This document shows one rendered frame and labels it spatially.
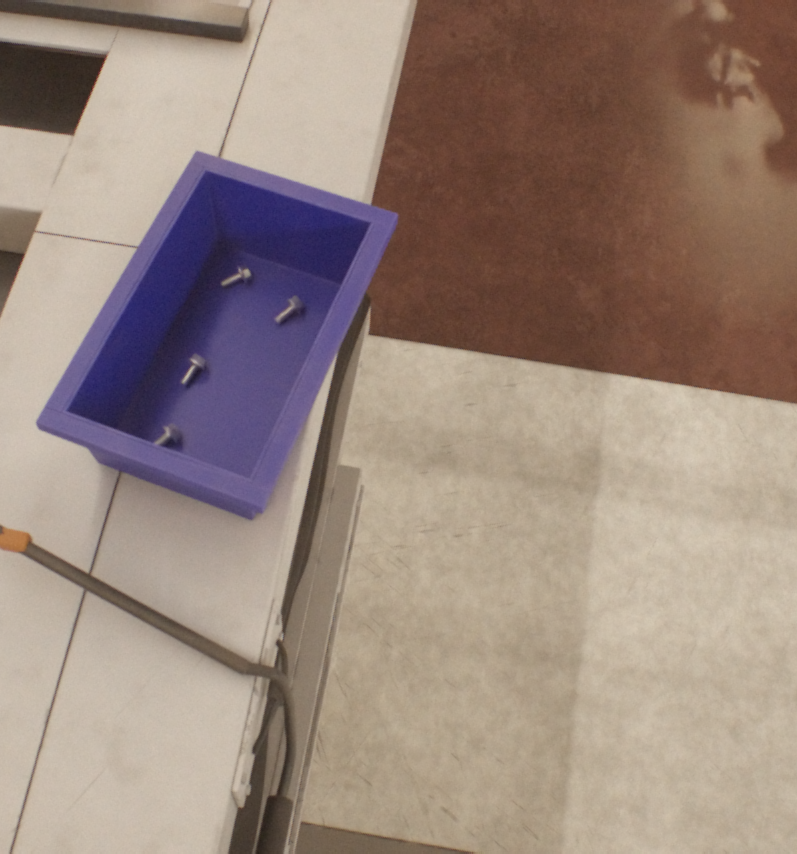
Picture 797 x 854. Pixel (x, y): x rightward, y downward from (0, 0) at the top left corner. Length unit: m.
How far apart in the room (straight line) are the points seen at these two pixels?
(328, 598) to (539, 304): 0.83
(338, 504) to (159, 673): 0.53
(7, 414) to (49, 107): 0.35
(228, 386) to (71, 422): 0.13
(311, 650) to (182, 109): 0.54
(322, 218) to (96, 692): 0.35
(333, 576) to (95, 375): 0.51
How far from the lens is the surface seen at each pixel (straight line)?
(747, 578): 1.75
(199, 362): 0.81
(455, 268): 1.90
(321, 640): 1.18
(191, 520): 0.78
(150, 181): 0.93
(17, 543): 0.75
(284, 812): 0.86
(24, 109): 1.09
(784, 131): 2.26
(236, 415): 0.80
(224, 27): 1.02
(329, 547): 1.21
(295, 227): 0.83
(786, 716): 1.71
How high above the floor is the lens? 1.55
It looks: 61 degrees down
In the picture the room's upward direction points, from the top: 6 degrees clockwise
